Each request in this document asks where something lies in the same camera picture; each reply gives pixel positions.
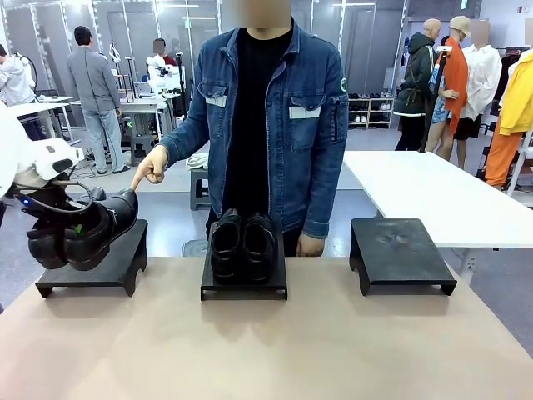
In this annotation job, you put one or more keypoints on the large white table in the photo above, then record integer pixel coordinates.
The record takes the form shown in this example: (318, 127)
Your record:
(437, 196)

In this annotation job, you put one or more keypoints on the person in denim jacket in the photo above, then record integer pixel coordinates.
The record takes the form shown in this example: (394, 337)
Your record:
(266, 125)

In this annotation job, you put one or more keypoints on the person's right forearm denim sleeve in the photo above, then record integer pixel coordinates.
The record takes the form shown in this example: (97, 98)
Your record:
(185, 135)

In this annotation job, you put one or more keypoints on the person in white jacket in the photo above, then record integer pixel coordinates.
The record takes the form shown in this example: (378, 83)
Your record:
(14, 79)

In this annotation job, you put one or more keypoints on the figure in white shirt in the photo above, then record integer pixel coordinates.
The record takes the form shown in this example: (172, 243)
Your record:
(485, 79)

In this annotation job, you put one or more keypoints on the grey plastic stool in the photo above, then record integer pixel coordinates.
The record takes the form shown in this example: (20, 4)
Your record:
(143, 148)

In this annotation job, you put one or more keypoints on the white desk with metal legs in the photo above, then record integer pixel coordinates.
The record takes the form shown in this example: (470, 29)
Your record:
(37, 109)

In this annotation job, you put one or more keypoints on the person's left forearm denim sleeve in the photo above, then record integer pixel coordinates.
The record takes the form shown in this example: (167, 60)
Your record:
(327, 200)

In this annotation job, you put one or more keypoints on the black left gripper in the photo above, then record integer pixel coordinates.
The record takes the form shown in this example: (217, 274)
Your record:
(46, 208)

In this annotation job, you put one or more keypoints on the white shoe rack with shoes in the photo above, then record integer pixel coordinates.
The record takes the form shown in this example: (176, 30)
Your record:
(370, 110)

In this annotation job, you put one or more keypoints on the white cloth bundle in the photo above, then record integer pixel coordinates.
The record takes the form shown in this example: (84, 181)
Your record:
(196, 161)

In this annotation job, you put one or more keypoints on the mannequin in orange with cap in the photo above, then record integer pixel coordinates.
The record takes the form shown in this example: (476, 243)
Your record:
(456, 79)

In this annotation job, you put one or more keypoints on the grey step stool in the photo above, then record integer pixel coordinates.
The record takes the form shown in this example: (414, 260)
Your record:
(199, 189)

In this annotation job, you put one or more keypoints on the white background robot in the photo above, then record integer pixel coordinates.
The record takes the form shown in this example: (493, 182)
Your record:
(160, 77)

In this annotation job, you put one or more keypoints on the person's left hand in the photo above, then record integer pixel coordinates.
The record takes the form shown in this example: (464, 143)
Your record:
(312, 246)

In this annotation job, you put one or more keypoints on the seated person in dark red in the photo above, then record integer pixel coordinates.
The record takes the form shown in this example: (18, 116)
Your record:
(163, 52)

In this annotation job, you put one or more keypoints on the black shoe stand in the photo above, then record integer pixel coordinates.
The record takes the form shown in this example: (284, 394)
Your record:
(243, 288)
(395, 254)
(112, 266)

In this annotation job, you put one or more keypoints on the white workbench under robot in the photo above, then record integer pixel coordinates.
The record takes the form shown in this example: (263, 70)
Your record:
(143, 106)

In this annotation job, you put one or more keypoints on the yellow hoodie orange trousers outfit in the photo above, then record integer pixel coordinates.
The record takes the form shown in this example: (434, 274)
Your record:
(516, 104)

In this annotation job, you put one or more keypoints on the mannequin in dark green hoodie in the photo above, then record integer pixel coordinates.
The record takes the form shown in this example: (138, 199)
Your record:
(418, 79)

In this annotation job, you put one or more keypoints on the person's right hand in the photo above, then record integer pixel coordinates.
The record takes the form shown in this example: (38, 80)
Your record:
(155, 166)

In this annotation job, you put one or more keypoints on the man in grey jacket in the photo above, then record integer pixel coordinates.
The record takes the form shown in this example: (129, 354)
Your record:
(93, 83)

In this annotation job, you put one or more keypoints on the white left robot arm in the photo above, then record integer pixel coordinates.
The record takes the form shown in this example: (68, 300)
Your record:
(29, 158)

